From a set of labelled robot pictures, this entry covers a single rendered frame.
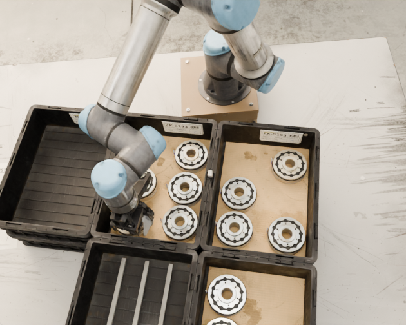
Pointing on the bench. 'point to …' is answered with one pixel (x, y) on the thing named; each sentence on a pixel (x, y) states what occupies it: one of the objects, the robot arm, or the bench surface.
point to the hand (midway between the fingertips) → (141, 219)
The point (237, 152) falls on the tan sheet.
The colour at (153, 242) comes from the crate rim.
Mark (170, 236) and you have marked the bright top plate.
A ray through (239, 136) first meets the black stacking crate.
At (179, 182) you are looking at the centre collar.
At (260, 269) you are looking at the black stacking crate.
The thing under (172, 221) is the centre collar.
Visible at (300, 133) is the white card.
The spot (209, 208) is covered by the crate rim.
